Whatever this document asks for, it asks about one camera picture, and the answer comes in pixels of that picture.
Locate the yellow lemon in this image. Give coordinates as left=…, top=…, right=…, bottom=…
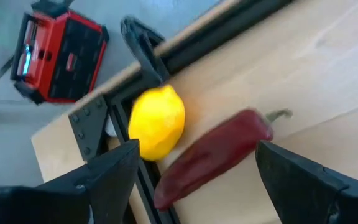
left=127, top=83, right=186, bottom=162

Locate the black aluminium table frame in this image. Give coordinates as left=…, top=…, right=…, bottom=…
left=68, top=0, right=293, bottom=224

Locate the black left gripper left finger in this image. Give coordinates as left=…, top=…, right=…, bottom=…
left=35, top=139, right=140, bottom=224

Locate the red and black jobsite radio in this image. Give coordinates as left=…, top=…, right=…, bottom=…
left=9, top=0, right=111, bottom=106

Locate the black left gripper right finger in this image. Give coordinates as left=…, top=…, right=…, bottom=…
left=255, top=141, right=349, bottom=224

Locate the dark red chili pepper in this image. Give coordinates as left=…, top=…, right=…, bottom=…
left=153, top=107, right=294, bottom=212

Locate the black table clamp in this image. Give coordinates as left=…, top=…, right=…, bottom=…
left=119, top=15, right=171, bottom=91

